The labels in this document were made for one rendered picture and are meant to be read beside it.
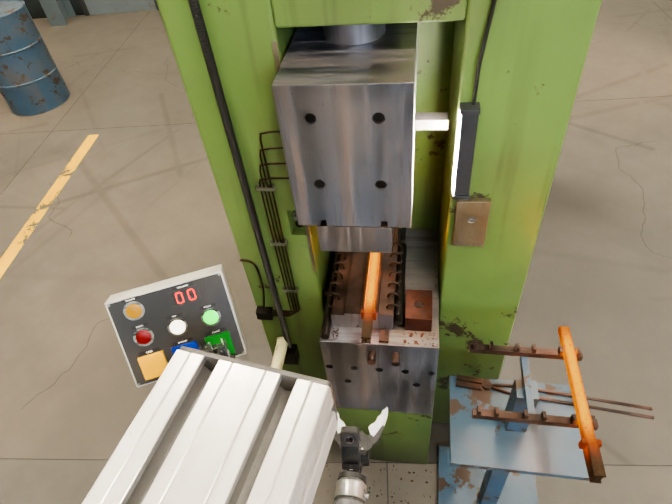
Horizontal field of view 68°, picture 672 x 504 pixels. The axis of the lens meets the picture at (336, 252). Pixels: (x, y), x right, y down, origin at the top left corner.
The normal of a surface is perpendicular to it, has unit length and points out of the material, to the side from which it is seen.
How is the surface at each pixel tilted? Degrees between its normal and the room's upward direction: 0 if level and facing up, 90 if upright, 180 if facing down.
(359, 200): 90
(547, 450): 0
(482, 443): 0
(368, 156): 90
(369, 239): 90
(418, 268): 0
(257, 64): 90
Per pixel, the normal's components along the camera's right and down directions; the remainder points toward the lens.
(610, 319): -0.09, -0.70
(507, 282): -0.13, 0.72
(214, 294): 0.22, 0.22
